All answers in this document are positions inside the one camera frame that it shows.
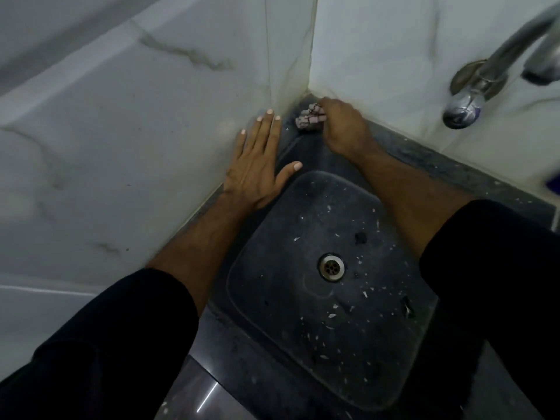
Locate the person's right forearm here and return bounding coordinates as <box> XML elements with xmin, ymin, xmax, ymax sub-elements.
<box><xmin>355</xmin><ymin>144</ymin><xmax>475</xmax><ymax>258</ymax></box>

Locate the person's left forearm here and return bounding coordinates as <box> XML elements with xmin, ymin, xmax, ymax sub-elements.
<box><xmin>146</xmin><ymin>191</ymin><xmax>263</xmax><ymax>317</ymax></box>

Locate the black right sleeve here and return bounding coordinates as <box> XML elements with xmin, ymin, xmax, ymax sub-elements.
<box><xmin>419</xmin><ymin>199</ymin><xmax>560</xmax><ymax>420</ymax></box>

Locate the person's left hand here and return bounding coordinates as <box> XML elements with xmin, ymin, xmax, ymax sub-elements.
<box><xmin>223</xmin><ymin>109</ymin><xmax>303</xmax><ymax>210</ymax></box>

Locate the metal sink drain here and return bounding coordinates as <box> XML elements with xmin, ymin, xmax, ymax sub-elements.
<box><xmin>318</xmin><ymin>253</ymin><xmax>346</xmax><ymax>282</ymax></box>

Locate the black stone sink basin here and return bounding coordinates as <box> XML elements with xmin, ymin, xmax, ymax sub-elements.
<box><xmin>225</xmin><ymin>170</ymin><xmax>439</xmax><ymax>412</ymax></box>

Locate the chrome wall faucet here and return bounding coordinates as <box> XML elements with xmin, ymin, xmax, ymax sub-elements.
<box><xmin>442</xmin><ymin>2</ymin><xmax>560</xmax><ymax>130</ymax></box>

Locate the black left sleeve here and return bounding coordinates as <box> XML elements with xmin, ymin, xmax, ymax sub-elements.
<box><xmin>0</xmin><ymin>267</ymin><xmax>200</xmax><ymax>420</ymax></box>

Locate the black sleeve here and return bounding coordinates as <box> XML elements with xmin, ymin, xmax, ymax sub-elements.
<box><xmin>0</xmin><ymin>267</ymin><xmax>200</xmax><ymax>420</ymax></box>
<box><xmin>419</xmin><ymin>199</ymin><xmax>560</xmax><ymax>420</ymax></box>

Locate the person's right hand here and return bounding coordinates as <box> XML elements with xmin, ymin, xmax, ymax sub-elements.
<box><xmin>316</xmin><ymin>97</ymin><xmax>382</xmax><ymax>161</ymax></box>

